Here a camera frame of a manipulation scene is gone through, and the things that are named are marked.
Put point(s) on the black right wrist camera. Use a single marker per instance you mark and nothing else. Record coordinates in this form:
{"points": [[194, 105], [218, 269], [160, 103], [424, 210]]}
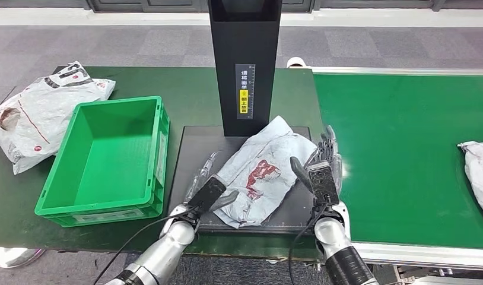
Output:
{"points": [[323, 183]]}

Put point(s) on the round metal stand base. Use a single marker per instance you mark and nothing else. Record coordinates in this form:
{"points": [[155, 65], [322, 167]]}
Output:
{"points": [[13, 257]]}

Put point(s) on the white parcel with red print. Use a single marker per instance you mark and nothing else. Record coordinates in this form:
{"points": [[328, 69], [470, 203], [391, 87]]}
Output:
{"points": [[273, 145]]}

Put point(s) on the grey parcel bag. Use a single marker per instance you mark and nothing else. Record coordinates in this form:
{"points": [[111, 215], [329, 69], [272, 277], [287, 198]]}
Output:
{"points": [[481, 177]]}

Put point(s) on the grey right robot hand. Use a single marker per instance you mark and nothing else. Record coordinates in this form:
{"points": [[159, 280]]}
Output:
{"points": [[328, 149]]}

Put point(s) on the white conveyor roller cap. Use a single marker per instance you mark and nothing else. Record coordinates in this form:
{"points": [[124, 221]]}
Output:
{"points": [[296, 62]]}

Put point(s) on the aluminium conveyor frame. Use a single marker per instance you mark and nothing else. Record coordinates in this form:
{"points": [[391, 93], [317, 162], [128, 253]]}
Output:
{"points": [[422, 257]]}

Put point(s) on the white parcel with black print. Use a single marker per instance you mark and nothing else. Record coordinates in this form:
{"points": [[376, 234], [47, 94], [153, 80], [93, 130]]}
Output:
{"points": [[41, 114]]}

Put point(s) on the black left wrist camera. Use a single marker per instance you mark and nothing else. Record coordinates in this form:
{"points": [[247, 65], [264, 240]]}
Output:
{"points": [[206, 194]]}

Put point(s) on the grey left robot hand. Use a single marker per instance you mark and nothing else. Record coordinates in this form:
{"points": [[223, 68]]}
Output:
{"points": [[200, 177]]}

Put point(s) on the pale wrist box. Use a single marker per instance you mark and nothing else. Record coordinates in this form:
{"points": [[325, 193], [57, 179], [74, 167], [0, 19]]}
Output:
{"points": [[174, 210], [343, 220]]}

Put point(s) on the green conveyor belt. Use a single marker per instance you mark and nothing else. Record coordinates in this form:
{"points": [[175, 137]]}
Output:
{"points": [[402, 157]]}

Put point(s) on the yellow and black scanner label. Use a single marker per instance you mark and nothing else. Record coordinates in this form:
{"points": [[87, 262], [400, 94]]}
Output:
{"points": [[245, 102]]}

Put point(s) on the pale left wrist box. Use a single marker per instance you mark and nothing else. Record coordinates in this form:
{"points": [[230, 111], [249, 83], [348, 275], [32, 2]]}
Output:
{"points": [[174, 210]]}

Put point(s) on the green plastic crate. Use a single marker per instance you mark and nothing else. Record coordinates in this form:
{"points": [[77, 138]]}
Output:
{"points": [[108, 157]]}

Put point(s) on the pale right wrist box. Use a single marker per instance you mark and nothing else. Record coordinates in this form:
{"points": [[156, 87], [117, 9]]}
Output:
{"points": [[343, 220]]}

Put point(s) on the black inbound scanner machine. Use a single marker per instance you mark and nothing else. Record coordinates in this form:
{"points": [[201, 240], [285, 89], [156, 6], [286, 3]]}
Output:
{"points": [[245, 39]]}

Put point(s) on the dark green table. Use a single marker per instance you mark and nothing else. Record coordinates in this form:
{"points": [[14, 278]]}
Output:
{"points": [[194, 98]]}

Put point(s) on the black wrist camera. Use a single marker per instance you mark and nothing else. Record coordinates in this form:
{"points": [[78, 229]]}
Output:
{"points": [[206, 194], [323, 183]]}

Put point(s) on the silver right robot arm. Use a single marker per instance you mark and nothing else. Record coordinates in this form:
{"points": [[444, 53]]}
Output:
{"points": [[332, 236]]}

